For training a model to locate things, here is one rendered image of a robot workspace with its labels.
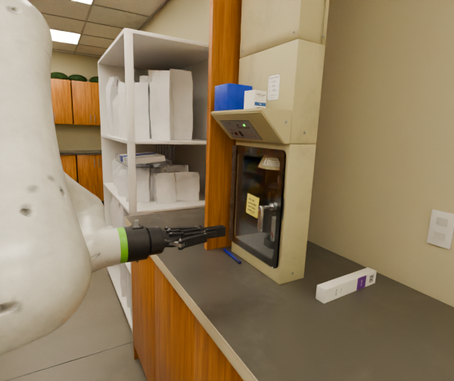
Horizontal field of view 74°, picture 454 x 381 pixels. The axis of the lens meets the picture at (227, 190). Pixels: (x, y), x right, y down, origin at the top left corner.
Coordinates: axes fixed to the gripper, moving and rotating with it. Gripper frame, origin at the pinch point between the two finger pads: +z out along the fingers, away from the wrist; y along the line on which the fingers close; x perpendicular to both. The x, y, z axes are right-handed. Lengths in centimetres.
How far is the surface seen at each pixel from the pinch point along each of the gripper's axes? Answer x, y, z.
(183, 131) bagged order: -26, 133, 42
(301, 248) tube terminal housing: 8.5, -5.2, 31.5
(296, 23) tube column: -61, -3, 22
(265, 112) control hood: -35.7, -4.7, 12.4
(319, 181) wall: -9, 22, 66
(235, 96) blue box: -41.5, 16.1, 14.8
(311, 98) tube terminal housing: -41, -5, 30
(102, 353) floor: 116, 107, -21
